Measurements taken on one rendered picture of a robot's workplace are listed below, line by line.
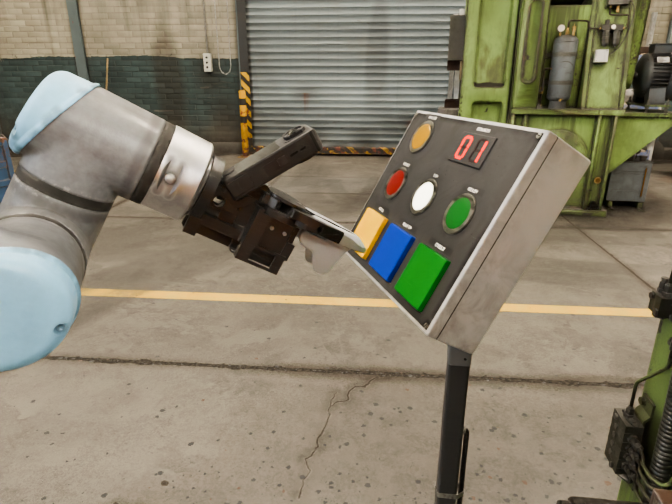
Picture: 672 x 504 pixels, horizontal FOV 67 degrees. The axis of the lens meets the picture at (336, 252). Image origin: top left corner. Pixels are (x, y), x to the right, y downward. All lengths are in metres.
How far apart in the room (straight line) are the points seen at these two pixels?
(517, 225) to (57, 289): 0.49
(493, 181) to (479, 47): 4.43
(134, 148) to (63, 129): 0.06
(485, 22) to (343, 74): 3.46
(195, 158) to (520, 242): 0.39
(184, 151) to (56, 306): 0.20
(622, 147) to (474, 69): 1.57
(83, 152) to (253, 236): 0.18
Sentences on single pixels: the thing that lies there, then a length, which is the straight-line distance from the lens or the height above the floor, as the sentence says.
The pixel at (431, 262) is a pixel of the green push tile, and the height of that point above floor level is 1.03.
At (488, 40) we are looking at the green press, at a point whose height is 1.52.
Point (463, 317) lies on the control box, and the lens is 0.65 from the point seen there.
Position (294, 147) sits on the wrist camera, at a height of 1.19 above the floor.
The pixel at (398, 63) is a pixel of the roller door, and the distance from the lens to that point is 8.09.
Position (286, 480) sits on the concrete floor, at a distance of 1.83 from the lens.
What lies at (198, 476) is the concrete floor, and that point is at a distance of 1.89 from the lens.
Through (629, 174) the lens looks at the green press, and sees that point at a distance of 5.64.
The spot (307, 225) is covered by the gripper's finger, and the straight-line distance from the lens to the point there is 0.55.
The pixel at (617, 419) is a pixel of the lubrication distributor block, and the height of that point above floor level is 0.83.
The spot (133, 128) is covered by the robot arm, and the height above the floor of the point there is 1.21.
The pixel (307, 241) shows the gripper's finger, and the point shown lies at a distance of 0.58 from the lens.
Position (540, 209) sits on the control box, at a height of 1.11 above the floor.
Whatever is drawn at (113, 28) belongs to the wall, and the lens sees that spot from 9.13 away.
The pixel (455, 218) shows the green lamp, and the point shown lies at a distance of 0.67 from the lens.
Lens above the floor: 1.26
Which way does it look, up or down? 20 degrees down
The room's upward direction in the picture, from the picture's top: straight up
